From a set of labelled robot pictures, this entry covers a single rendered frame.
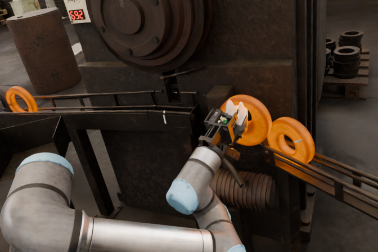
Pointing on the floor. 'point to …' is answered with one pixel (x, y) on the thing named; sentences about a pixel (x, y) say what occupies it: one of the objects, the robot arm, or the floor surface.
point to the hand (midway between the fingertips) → (242, 107)
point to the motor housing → (243, 198)
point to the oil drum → (45, 50)
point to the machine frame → (229, 70)
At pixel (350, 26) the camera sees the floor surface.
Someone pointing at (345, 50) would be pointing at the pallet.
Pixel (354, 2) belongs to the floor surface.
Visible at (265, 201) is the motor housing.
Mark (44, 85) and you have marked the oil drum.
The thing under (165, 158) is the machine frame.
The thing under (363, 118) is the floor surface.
